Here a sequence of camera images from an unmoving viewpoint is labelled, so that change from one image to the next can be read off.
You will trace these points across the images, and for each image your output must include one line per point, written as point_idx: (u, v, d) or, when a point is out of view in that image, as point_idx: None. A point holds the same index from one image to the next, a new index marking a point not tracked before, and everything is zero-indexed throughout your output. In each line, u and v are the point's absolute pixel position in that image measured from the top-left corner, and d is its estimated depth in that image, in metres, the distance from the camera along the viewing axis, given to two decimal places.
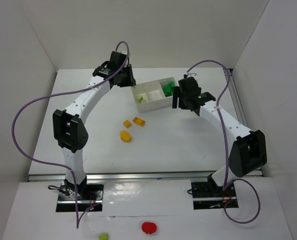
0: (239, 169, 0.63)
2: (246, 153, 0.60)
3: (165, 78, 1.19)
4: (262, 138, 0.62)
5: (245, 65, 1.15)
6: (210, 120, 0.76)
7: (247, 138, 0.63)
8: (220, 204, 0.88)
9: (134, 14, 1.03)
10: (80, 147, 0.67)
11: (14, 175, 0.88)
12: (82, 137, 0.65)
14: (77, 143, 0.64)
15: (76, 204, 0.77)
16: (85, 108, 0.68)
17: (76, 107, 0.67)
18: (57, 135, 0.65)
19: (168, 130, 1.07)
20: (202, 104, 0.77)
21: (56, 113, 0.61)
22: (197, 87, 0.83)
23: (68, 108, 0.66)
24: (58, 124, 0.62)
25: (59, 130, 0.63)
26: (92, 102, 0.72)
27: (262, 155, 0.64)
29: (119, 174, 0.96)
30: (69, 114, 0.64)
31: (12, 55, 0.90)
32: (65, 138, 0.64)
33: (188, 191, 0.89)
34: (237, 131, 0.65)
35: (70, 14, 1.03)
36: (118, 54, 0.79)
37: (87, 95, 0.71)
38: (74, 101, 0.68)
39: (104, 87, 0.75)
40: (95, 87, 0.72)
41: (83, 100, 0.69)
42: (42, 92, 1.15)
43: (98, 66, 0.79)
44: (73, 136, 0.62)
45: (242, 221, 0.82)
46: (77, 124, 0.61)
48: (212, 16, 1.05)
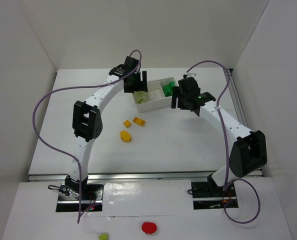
0: (239, 169, 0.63)
2: (246, 154, 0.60)
3: (165, 78, 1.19)
4: (262, 139, 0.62)
5: (245, 65, 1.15)
6: (210, 120, 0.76)
7: (247, 138, 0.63)
8: (220, 204, 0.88)
9: (134, 14, 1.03)
10: (94, 138, 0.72)
11: (14, 175, 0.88)
12: (98, 127, 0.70)
14: (92, 133, 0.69)
15: (79, 204, 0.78)
16: (102, 101, 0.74)
17: (95, 99, 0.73)
18: (74, 124, 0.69)
19: (168, 130, 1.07)
20: (202, 104, 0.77)
21: (78, 103, 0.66)
22: (196, 87, 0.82)
23: (88, 100, 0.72)
24: (77, 113, 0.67)
25: (77, 119, 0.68)
26: (108, 97, 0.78)
27: (262, 155, 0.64)
29: (119, 174, 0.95)
30: (89, 105, 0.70)
31: (12, 55, 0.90)
32: (83, 128, 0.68)
33: (188, 191, 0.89)
34: (237, 131, 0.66)
35: (70, 14, 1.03)
36: (132, 59, 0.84)
37: (104, 90, 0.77)
38: (93, 95, 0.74)
39: (119, 85, 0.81)
40: (111, 84, 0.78)
41: (101, 94, 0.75)
42: (42, 92, 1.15)
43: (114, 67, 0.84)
44: (91, 125, 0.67)
45: (242, 221, 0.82)
46: (96, 114, 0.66)
48: (212, 16, 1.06)
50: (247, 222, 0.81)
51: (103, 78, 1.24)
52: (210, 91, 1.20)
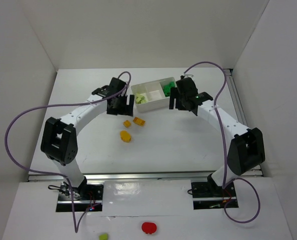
0: (237, 167, 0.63)
2: (244, 151, 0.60)
3: (165, 78, 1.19)
4: (259, 136, 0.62)
5: (245, 65, 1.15)
6: (208, 119, 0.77)
7: (244, 136, 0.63)
8: (220, 204, 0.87)
9: (134, 14, 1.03)
10: (68, 161, 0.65)
11: (14, 175, 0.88)
12: (71, 150, 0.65)
14: (64, 158, 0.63)
15: (72, 205, 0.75)
16: (80, 120, 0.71)
17: (72, 117, 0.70)
18: (44, 145, 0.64)
19: (168, 130, 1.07)
20: (200, 103, 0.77)
21: (50, 121, 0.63)
22: (195, 88, 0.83)
23: (63, 117, 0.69)
24: (49, 132, 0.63)
25: (48, 139, 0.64)
26: (88, 116, 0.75)
27: (260, 152, 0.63)
29: (119, 174, 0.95)
30: (64, 123, 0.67)
31: (12, 55, 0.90)
32: (53, 150, 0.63)
33: (188, 191, 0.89)
34: (235, 129, 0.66)
35: (70, 14, 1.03)
36: (118, 81, 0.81)
37: (84, 109, 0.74)
38: (70, 113, 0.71)
39: (101, 105, 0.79)
40: (93, 103, 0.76)
41: (79, 113, 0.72)
42: (42, 92, 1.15)
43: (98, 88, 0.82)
44: (63, 146, 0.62)
45: (242, 220, 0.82)
46: (70, 133, 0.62)
48: (212, 16, 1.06)
50: (247, 222, 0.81)
51: (103, 79, 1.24)
52: (209, 91, 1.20)
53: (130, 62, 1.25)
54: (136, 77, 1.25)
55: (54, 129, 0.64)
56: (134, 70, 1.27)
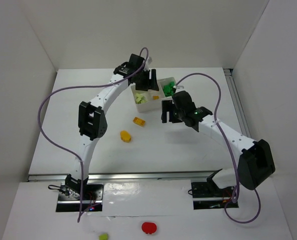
0: (249, 181, 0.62)
2: (253, 166, 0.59)
3: (165, 78, 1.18)
4: (267, 148, 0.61)
5: (245, 65, 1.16)
6: (211, 135, 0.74)
7: (252, 149, 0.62)
8: (220, 204, 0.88)
9: (134, 14, 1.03)
10: (99, 136, 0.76)
11: (14, 174, 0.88)
12: (102, 127, 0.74)
14: (97, 132, 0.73)
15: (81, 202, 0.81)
16: (106, 102, 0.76)
17: (99, 100, 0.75)
18: (80, 123, 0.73)
19: (169, 130, 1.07)
20: (200, 119, 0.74)
21: (82, 104, 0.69)
22: (192, 102, 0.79)
23: (92, 101, 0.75)
24: (82, 113, 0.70)
25: (83, 118, 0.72)
26: (114, 96, 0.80)
27: (270, 164, 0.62)
29: (117, 175, 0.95)
30: (93, 106, 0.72)
31: (11, 55, 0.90)
32: (88, 127, 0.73)
33: (188, 191, 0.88)
34: (241, 143, 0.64)
35: (70, 14, 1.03)
36: (137, 57, 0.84)
37: (109, 90, 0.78)
38: (97, 95, 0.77)
39: (123, 84, 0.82)
40: (116, 84, 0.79)
41: (105, 95, 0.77)
42: (42, 92, 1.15)
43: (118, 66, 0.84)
44: (96, 125, 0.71)
45: (242, 220, 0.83)
46: (100, 115, 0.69)
48: (212, 16, 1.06)
50: (248, 221, 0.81)
51: (103, 79, 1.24)
52: (210, 91, 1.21)
53: None
54: None
55: (87, 110, 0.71)
56: None
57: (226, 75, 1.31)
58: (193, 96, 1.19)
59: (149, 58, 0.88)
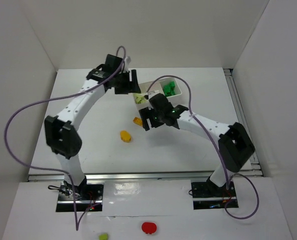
0: (233, 164, 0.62)
2: (233, 147, 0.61)
3: (165, 78, 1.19)
4: (241, 130, 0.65)
5: (245, 65, 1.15)
6: (190, 129, 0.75)
7: (228, 133, 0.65)
8: (220, 204, 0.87)
9: (134, 14, 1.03)
10: (74, 153, 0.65)
11: (13, 174, 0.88)
12: (75, 144, 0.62)
14: (69, 151, 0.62)
15: (74, 205, 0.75)
16: (78, 114, 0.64)
17: (69, 112, 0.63)
18: (49, 141, 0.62)
19: (169, 130, 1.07)
20: (178, 116, 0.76)
21: (48, 119, 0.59)
22: (169, 102, 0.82)
23: (60, 114, 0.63)
24: (49, 130, 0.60)
25: (51, 135, 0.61)
26: (87, 106, 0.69)
27: (248, 144, 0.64)
29: (118, 175, 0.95)
30: (62, 120, 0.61)
31: (12, 55, 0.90)
32: (59, 146, 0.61)
33: (188, 191, 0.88)
34: (218, 129, 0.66)
35: (70, 14, 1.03)
36: (114, 58, 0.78)
37: (81, 99, 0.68)
38: (67, 107, 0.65)
39: (98, 91, 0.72)
40: (88, 91, 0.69)
41: (76, 106, 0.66)
42: (42, 92, 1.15)
43: (93, 70, 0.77)
44: (66, 143, 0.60)
45: (239, 217, 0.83)
46: (70, 131, 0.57)
48: (212, 16, 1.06)
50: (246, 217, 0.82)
51: None
52: (210, 91, 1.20)
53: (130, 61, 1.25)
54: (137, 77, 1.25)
55: (54, 126, 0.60)
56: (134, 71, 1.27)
57: (226, 75, 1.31)
58: (193, 95, 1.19)
59: (127, 57, 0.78)
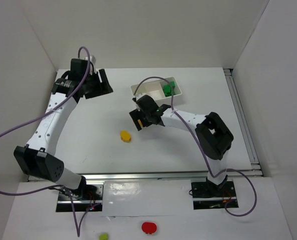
0: (211, 149, 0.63)
2: (209, 134, 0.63)
3: (165, 78, 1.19)
4: (217, 118, 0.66)
5: (245, 65, 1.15)
6: (174, 124, 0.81)
7: (205, 122, 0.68)
8: (220, 204, 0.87)
9: (134, 14, 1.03)
10: (56, 176, 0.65)
11: (13, 174, 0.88)
12: (55, 168, 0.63)
14: (51, 175, 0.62)
15: (72, 204, 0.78)
16: (50, 137, 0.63)
17: (40, 138, 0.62)
18: (27, 171, 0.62)
19: (168, 130, 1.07)
20: (162, 114, 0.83)
21: (18, 152, 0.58)
22: (154, 102, 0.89)
23: (31, 141, 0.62)
24: (23, 163, 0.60)
25: (26, 166, 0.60)
26: (58, 125, 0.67)
27: (226, 131, 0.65)
29: (118, 175, 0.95)
30: (35, 149, 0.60)
31: (12, 55, 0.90)
32: (39, 173, 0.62)
33: (188, 191, 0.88)
34: (195, 120, 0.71)
35: (70, 14, 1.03)
36: (79, 61, 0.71)
37: (50, 119, 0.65)
38: (36, 132, 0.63)
39: (68, 105, 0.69)
40: (57, 109, 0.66)
41: (46, 129, 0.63)
42: (42, 92, 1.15)
43: (58, 80, 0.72)
44: (45, 170, 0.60)
45: (236, 213, 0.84)
46: (45, 159, 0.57)
48: (212, 16, 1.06)
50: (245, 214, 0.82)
51: None
52: (210, 91, 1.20)
53: (130, 61, 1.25)
54: (137, 77, 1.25)
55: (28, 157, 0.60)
56: (134, 70, 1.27)
57: (226, 75, 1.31)
58: (193, 95, 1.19)
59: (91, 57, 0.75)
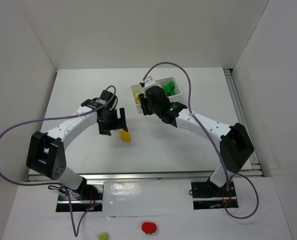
0: (232, 163, 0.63)
2: (234, 149, 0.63)
3: (165, 78, 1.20)
4: (242, 130, 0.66)
5: (245, 65, 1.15)
6: (189, 127, 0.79)
7: (229, 134, 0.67)
8: (220, 204, 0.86)
9: (134, 14, 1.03)
10: (56, 176, 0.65)
11: (14, 174, 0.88)
12: (59, 166, 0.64)
14: (52, 173, 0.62)
15: (70, 204, 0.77)
16: (68, 133, 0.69)
17: (60, 130, 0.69)
18: (30, 161, 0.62)
19: (168, 130, 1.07)
20: (177, 114, 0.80)
21: (36, 135, 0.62)
22: (167, 98, 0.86)
23: (51, 131, 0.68)
24: (35, 147, 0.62)
25: (34, 154, 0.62)
26: (78, 128, 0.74)
27: (249, 144, 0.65)
29: (119, 174, 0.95)
30: (51, 137, 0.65)
31: (12, 55, 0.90)
32: (40, 166, 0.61)
33: (188, 191, 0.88)
34: (218, 130, 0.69)
35: (70, 15, 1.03)
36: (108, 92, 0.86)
37: (73, 121, 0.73)
38: (58, 126, 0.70)
39: (91, 117, 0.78)
40: (82, 115, 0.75)
41: (68, 126, 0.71)
42: (42, 92, 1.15)
43: (88, 99, 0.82)
44: (51, 161, 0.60)
45: (235, 214, 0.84)
46: (58, 147, 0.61)
48: (212, 16, 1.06)
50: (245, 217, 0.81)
51: (104, 79, 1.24)
52: (210, 91, 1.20)
53: (130, 61, 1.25)
54: (136, 77, 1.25)
55: (41, 144, 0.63)
56: (133, 70, 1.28)
57: (226, 75, 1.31)
58: (193, 95, 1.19)
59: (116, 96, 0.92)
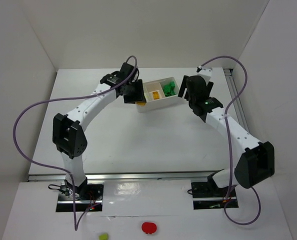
0: (246, 177, 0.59)
2: (254, 166, 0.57)
3: (165, 78, 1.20)
4: (271, 151, 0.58)
5: (245, 64, 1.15)
6: (217, 127, 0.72)
7: (255, 149, 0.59)
8: (220, 204, 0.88)
9: (134, 14, 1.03)
10: (78, 154, 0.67)
11: (13, 174, 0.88)
12: (80, 144, 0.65)
14: (73, 151, 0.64)
15: (74, 204, 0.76)
16: (86, 116, 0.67)
17: (78, 112, 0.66)
18: (55, 139, 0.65)
19: (168, 130, 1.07)
20: (209, 110, 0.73)
21: (57, 117, 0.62)
22: (206, 91, 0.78)
23: (70, 113, 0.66)
24: (58, 127, 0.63)
25: (58, 133, 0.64)
26: (96, 109, 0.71)
27: (269, 166, 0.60)
29: (121, 174, 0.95)
30: (71, 119, 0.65)
31: (11, 56, 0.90)
32: (64, 143, 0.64)
33: (188, 191, 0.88)
34: (245, 142, 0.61)
35: (70, 14, 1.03)
36: (130, 66, 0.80)
37: (91, 102, 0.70)
38: (77, 108, 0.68)
39: (110, 95, 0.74)
40: (100, 95, 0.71)
41: (86, 107, 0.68)
42: (42, 92, 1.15)
43: (107, 74, 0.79)
44: (71, 142, 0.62)
45: (235, 214, 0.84)
46: (77, 131, 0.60)
48: (212, 16, 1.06)
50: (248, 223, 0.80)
51: None
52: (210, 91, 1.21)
53: (130, 61, 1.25)
54: None
55: (63, 124, 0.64)
56: None
57: (226, 75, 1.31)
58: None
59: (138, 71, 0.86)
